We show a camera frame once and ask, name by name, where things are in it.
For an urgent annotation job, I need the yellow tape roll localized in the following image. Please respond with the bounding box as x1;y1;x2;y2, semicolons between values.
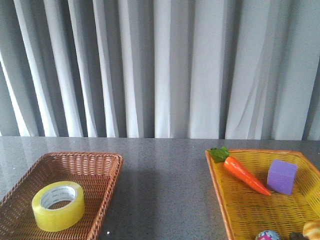
31;181;85;232

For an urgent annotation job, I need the orange toy carrot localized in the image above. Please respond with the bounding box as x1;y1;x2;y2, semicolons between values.
207;146;272;197

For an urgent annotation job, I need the brown wicker basket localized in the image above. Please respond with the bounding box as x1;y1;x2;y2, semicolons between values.
0;152;124;240

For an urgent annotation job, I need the grey pleated curtain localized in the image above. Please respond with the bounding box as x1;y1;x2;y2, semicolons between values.
0;0;320;140

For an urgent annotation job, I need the purple foam cube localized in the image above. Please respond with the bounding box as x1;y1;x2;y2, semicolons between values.
267;159;298;196

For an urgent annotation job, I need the colourful patterned ball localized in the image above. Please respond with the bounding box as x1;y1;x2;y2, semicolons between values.
255;230;281;240

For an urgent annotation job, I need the dark brown toy piece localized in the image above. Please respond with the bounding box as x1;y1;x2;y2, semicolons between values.
289;232;309;240

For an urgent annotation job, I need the toy bread croissant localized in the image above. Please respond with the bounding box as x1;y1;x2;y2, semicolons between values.
302;220;320;240

